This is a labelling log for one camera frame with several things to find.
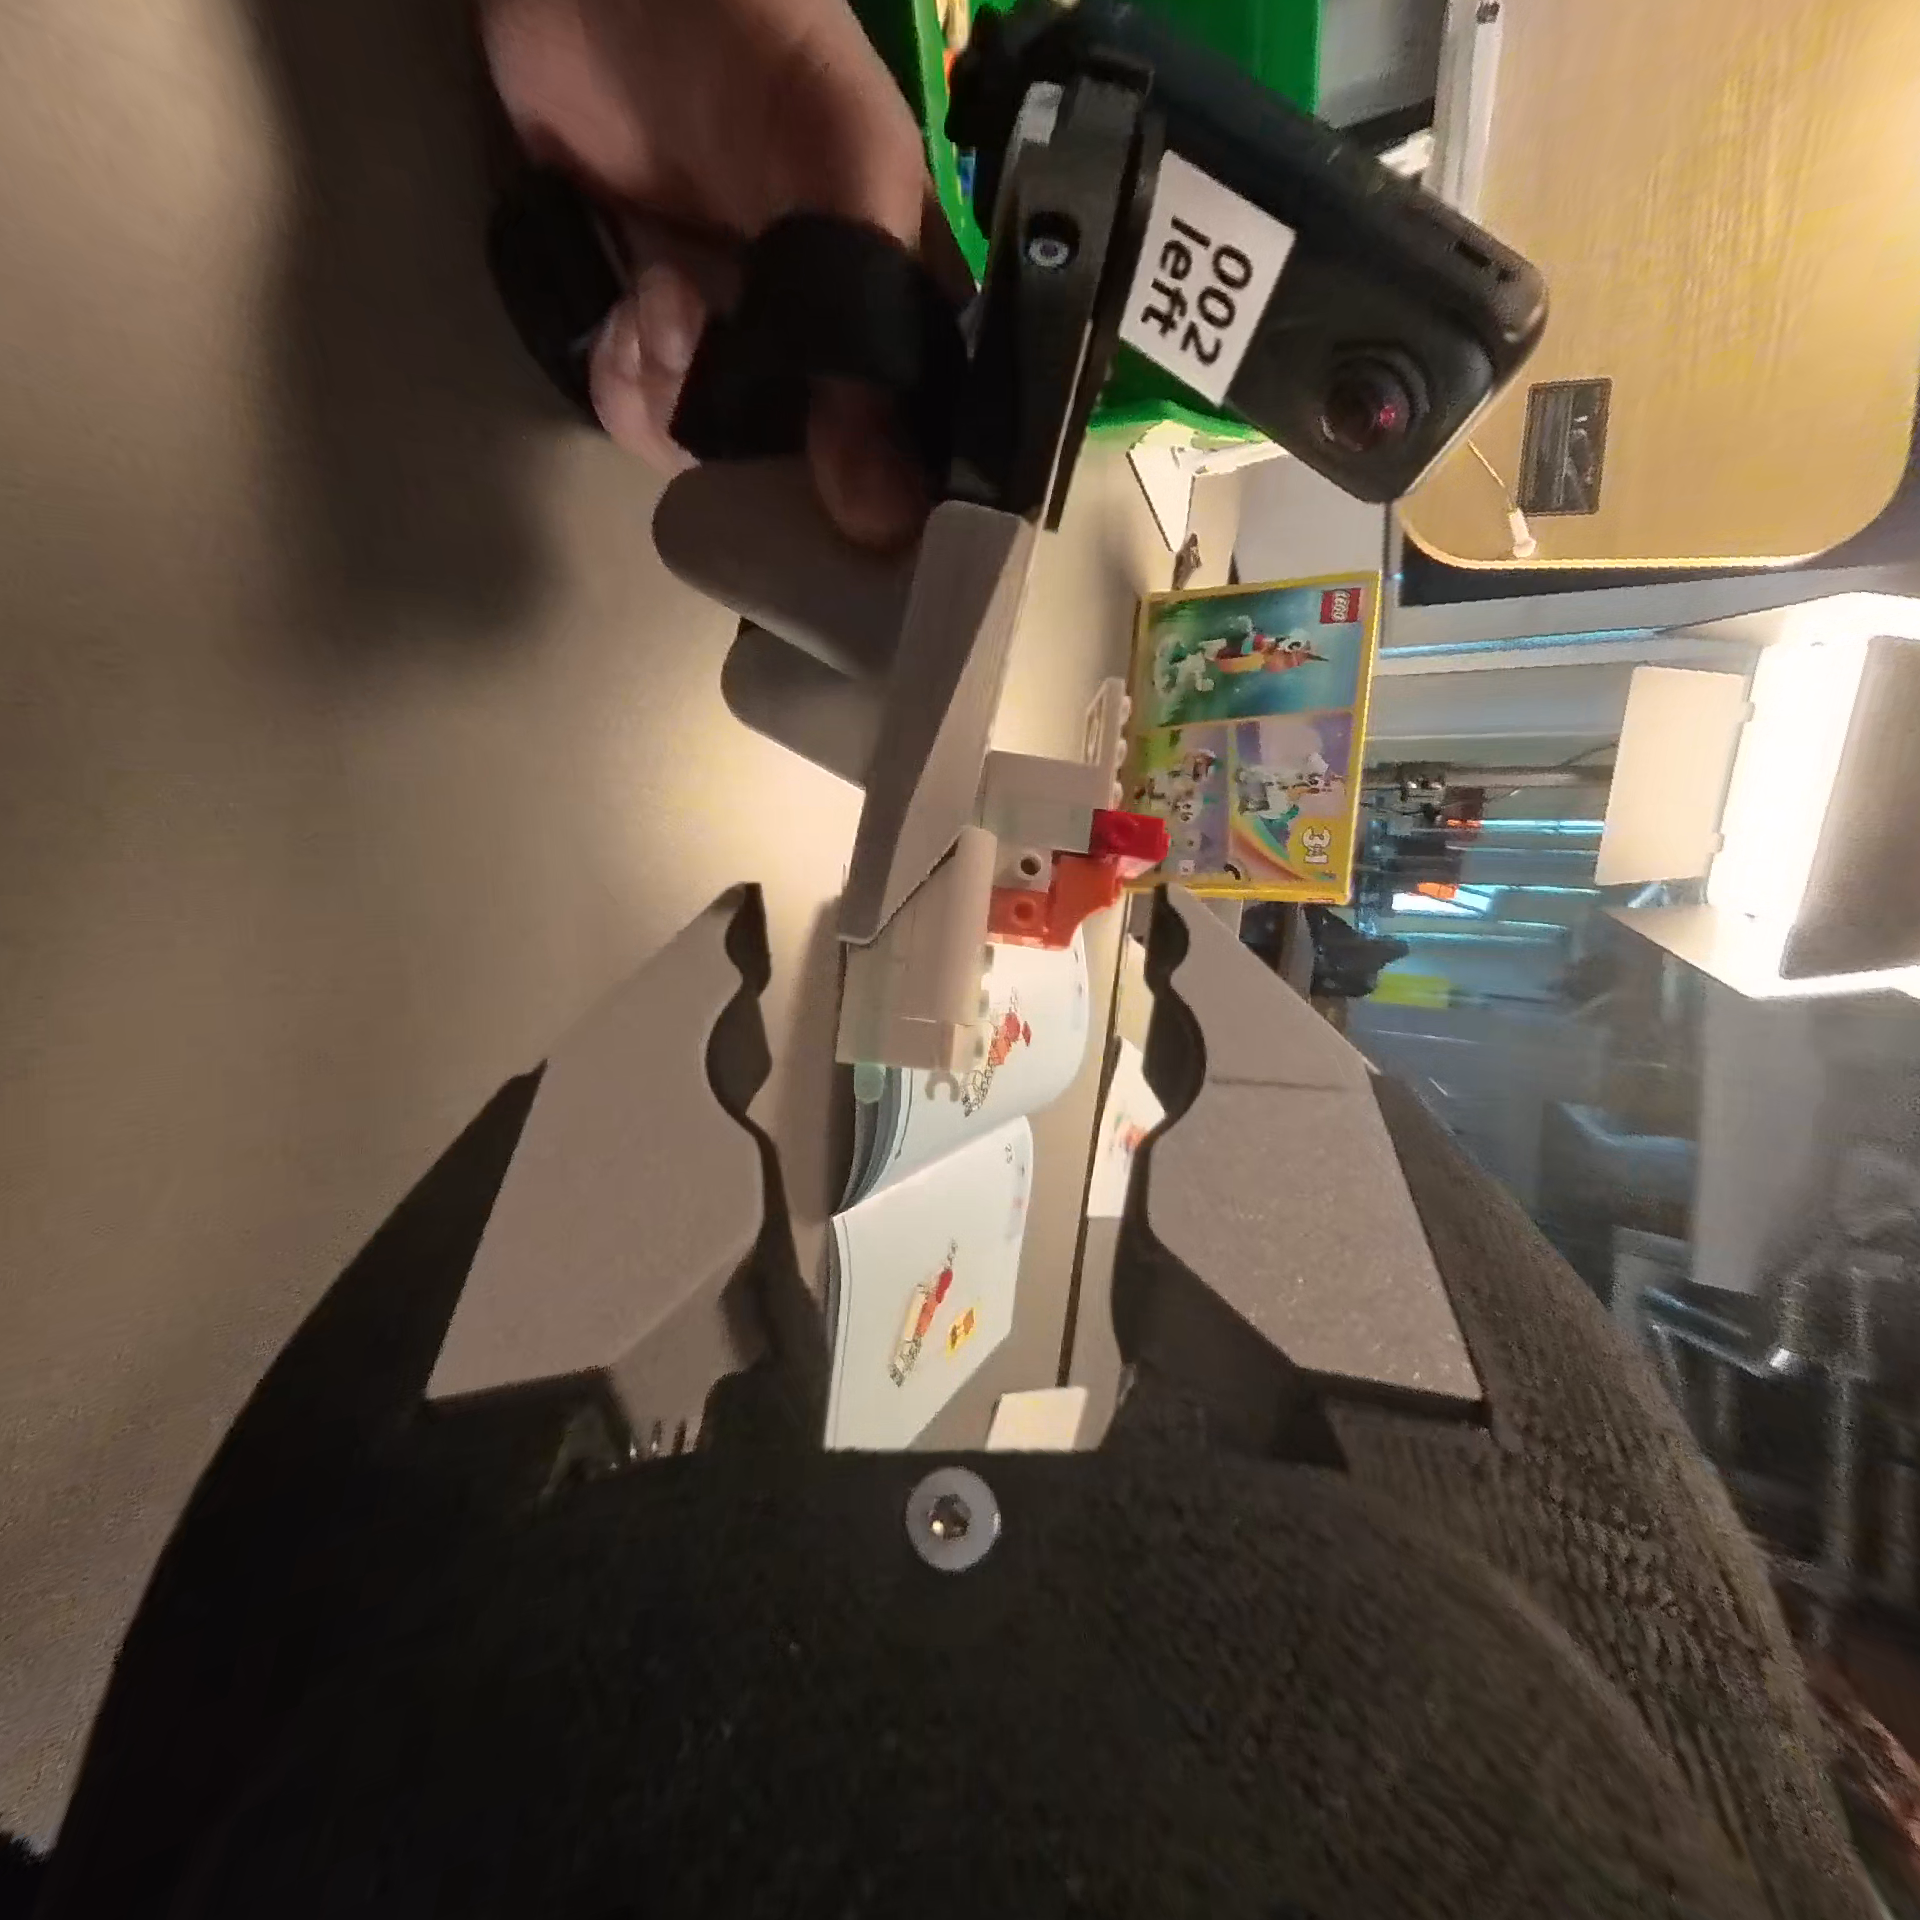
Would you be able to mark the white red lego build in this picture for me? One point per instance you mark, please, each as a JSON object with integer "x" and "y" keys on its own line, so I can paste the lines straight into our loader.
{"x": 1049, "y": 901}

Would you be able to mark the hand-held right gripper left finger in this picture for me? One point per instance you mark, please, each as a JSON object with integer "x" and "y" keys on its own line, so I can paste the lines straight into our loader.
{"x": 615, "y": 1213}

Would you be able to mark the instruction booklet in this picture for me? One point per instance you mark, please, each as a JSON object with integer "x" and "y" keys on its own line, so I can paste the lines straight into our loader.
{"x": 930, "y": 1275}
{"x": 1125, "y": 1140}

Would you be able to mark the green plastic bin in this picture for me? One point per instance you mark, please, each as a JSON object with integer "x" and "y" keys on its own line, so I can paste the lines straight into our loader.
{"x": 1260, "y": 44}

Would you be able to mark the white leaflet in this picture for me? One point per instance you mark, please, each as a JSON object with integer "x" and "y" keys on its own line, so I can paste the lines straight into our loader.
{"x": 1036, "y": 1417}

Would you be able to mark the person's left hand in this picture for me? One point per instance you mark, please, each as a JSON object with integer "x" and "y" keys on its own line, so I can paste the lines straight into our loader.
{"x": 721, "y": 105}

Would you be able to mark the wooden board on white stand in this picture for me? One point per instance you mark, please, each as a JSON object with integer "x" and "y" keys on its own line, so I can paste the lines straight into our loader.
{"x": 1695, "y": 224}

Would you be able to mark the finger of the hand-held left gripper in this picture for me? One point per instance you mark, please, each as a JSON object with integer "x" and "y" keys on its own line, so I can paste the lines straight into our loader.
{"x": 944, "y": 674}

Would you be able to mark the colourful lego box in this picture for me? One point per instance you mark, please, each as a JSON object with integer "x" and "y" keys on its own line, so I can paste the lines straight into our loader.
{"x": 1260, "y": 733}

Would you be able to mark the closed instruction booklet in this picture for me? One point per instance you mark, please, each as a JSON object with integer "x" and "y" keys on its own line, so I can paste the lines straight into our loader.
{"x": 1125, "y": 1140}

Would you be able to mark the LED light panel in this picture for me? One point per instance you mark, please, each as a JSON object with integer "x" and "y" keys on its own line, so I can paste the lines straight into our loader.
{"x": 1695, "y": 780}

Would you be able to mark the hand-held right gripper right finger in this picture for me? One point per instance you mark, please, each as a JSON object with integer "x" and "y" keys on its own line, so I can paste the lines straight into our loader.
{"x": 1305, "y": 1213}

